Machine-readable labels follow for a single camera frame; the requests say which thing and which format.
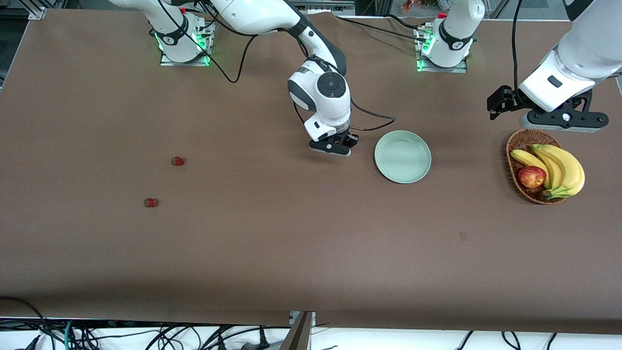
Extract brown table cover sheet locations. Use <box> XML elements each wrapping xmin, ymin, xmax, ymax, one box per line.
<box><xmin>0</xmin><ymin>9</ymin><xmax>622</xmax><ymax>336</ymax></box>

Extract pale green round plate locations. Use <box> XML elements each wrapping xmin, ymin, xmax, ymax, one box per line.
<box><xmin>374</xmin><ymin>130</ymin><xmax>432</xmax><ymax>184</ymax></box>

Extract large yellow banana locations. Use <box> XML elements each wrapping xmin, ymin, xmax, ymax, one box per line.
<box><xmin>537</xmin><ymin>144</ymin><xmax>586</xmax><ymax>200</ymax></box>

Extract grey metal box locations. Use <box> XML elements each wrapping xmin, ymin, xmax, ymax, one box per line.
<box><xmin>292</xmin><ymin>0</ymin><xmax>356</xmax><ymax>15</ymax></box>

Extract orange background objects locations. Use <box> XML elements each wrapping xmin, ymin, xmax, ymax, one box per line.
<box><xmin>401</xmin><ymin>0</ymin><xmax>440</xmax><ymax>14</ymax></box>

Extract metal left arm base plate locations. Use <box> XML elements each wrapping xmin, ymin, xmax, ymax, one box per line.
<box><xmin>415</xmin><ymin>27</ymin><xmax>468</xmax><ymax>73</ymax></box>

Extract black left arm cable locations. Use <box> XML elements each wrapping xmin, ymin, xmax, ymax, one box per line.
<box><xmin>511</xmin><ymin>0</ymin><xmax>524</xmax><ymax>94</ymax></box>

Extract thick black floor cable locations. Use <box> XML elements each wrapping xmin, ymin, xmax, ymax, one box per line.
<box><xmin>0</xmin><ymin>296</ymin><xmax>56</xmax><ymax>350</ymax></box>

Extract brown wicker basket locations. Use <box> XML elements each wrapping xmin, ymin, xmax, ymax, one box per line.
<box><xmin>506</xmin><ymin>128</ymin><xmax>571</xmax><ymax>205</ymax></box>

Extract metal profile post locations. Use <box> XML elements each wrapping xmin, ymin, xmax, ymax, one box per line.
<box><xmin>279</xmin><ymin>311</ymin><xmax>316</xmax><ymax>350</ymax></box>

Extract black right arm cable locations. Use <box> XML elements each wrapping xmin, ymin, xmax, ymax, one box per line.
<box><xmin>158</xmin><ymin>0</ymin><xmax>396</xmax><ymax>132</ymax></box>

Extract black base cable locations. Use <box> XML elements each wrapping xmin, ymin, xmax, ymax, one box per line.
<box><xmin>385</xmin><ymin>14</ymin><xmax>429</xmax><ymax>32</ymax></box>
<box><xmin>335</xmin><ymin>16</ymin><xmax>431</xmax><ymax>42</ymax></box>

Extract red apple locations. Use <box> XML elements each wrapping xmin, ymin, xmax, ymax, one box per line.
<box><xmin>518</xmin><ymin>166</ymin><xmax>547</xmax><ymax>189</ymax></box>

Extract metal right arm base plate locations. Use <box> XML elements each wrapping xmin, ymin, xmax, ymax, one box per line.
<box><xmin>159</xmin><ymin>48</ymin><xmax>210</xmax><ymax>67</ymax></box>

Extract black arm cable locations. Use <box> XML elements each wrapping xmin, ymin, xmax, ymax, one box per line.
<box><xmin>158</xmin><ymin>0</ymin><xmax>396</xmax><ymax>132</ymax></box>
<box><xmin>511</xmin><ymin>0</ymin><xmax>524</xmax><ymax>94</ymax></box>

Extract small yellow banana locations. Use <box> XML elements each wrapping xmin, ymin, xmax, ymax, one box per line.
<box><xmin>510</xmin><ymin>149</ymin><xmax>552</xmax><ymax>190</ymax></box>

